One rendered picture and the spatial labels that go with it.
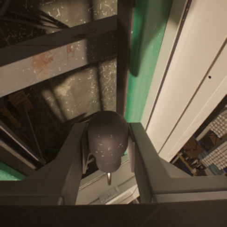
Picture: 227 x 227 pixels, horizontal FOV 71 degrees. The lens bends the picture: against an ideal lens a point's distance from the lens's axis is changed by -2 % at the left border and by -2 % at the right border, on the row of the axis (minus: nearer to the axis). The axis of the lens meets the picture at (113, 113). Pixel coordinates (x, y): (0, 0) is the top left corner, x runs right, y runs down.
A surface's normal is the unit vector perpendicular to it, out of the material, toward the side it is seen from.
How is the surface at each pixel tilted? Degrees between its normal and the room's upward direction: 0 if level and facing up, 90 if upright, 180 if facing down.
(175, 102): 90
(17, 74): 0
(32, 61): 0
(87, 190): 90
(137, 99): 0
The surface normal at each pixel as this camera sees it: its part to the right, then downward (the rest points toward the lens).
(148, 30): 0.51, 0.70
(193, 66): -0.86, 0.41
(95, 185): 0.01, -0.58
